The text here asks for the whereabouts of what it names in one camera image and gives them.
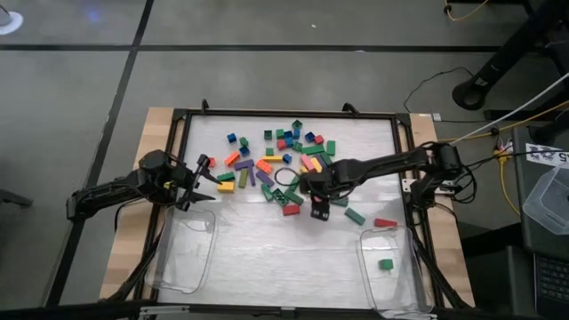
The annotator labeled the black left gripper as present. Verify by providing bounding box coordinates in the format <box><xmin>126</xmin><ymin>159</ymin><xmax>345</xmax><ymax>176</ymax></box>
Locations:
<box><xmin>163</xmin><ymin>154</ymin><xmax>222</xmax><ymax>212</ymax></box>

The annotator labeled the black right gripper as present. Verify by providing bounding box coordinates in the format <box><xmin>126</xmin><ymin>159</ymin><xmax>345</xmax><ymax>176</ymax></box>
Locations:
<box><xmin>300</xmin><ymin>166</ymin><xmax>346</xmax><ymax>221</ymax></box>

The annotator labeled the clear plastic bin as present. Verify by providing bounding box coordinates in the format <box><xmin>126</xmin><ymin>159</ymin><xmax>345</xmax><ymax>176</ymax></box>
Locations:
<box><xmin>145</xmin><ymin>205</ymin><xmax>219</xmax><ymax>294</ymax></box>
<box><xmin>355</xmin><ymin>225</ymin><xmax>435</xmax><ymax>319</ymax></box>

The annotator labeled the dark grey stand foot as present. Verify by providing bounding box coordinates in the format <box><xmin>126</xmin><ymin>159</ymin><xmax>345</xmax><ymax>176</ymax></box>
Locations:
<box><xmin>0</xmin><ymin>188</ymin><xmax>34</xmax><ymax>208</ymax></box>

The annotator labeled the black stand base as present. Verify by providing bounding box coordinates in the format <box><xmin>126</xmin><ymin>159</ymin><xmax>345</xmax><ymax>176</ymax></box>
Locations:
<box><xmin>452</xmin><ymin>0</ymin><xmax>569</xmax><ymax>112</ymax></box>

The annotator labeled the dark side cabinet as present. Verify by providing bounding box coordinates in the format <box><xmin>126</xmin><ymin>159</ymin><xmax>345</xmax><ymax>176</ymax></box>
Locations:
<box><xmin>460</xmin><ymin>126</ymin><xmax>569</xmax><ymax>320</ymax></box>

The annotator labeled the clear plastic tub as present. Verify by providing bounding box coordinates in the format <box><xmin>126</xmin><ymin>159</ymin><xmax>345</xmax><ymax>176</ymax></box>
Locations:
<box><xmin>522</xmin><ymin>163</ymin><xmax>569</xmax><ymax>236</ymax></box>

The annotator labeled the white printed label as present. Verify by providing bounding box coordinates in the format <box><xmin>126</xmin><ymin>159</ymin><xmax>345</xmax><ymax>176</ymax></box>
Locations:
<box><xmin>525</xmin><ymin>142</ymin><xmax>569</xmax><ymax>168</ymax></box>

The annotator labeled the white round floor disc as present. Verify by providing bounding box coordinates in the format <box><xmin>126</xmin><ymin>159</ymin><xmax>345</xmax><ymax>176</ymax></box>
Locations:
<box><xmin>0</xmin><ymin>11</ymin><xmax>24</xmax><ymax>36</ymax></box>

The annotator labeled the black keyboard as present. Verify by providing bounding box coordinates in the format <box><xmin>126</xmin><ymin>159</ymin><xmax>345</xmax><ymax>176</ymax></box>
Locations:
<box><xmin>533</xmin><ymin>252</ymin><xmax>569</xmax><ymax>319</ymax></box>

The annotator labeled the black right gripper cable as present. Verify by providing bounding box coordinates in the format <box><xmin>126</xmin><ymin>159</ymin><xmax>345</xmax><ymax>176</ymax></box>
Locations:
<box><xmin>274</xmin><ymin>167</ymin><xmax>304</xmax><ymax>188</ymax></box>

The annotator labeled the black left base cable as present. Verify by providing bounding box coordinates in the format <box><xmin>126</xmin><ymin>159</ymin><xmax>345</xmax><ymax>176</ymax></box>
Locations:
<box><xmin>114</xmin><ymin>194</ymin><xmax>150</xmax><ymax>233</ymax></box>

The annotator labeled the black floor cable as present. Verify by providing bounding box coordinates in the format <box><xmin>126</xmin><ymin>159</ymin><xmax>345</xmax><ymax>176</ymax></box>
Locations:
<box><xmin>403</xmin><ymin>66</ymin><xmax>490</xmax><ymax>124</ymax></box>

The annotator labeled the white cable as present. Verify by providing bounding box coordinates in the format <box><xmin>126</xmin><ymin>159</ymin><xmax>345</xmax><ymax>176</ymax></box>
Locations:
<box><xmin>448</xmin><ymin>73</ymin><xmax>569</xmax><ymax>144</ymax></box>

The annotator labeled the yellow floor cable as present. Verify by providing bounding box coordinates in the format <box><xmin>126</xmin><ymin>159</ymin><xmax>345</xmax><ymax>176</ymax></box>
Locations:
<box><xmin>444</xmin><ymin>0</ymin><xmax>490</xmax><ymax>22</ymax></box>

